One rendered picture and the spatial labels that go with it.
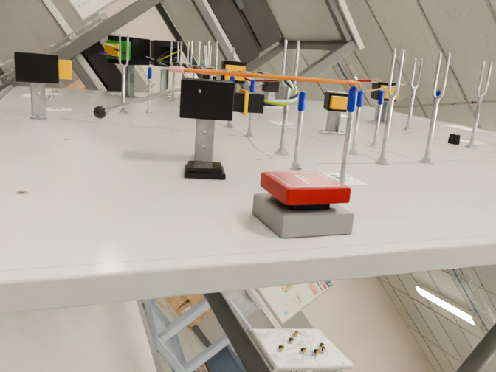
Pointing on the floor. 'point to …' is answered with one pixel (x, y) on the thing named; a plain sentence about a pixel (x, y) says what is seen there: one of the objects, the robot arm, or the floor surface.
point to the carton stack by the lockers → (184, 302)
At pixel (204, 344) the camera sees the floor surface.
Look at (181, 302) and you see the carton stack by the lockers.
